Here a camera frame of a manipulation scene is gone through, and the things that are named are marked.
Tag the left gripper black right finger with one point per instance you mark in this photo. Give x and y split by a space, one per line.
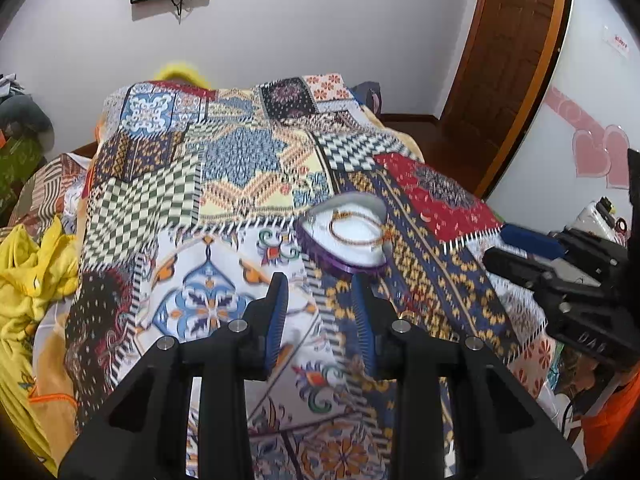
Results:
500 431

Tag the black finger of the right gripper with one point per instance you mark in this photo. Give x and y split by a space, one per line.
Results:
530 269
532 242

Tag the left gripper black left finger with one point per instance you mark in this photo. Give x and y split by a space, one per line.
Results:
140 430

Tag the purple heart-shaped jewelry box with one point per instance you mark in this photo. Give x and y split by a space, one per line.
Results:
347 234

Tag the white wardrobe sliding door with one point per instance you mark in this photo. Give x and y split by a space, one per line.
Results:
575 149

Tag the yellow blanket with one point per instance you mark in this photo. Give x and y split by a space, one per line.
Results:
33 276

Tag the dark blue bag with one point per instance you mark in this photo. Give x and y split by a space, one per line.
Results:
368 93

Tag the brown wooden door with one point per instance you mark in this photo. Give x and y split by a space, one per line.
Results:
504 59

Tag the striped brown pillow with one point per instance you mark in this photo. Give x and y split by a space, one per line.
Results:
54 191

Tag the pile of clutter clothes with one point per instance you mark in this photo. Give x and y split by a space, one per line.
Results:
22 124

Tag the yellow pillow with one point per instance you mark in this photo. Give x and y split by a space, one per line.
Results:
182 71

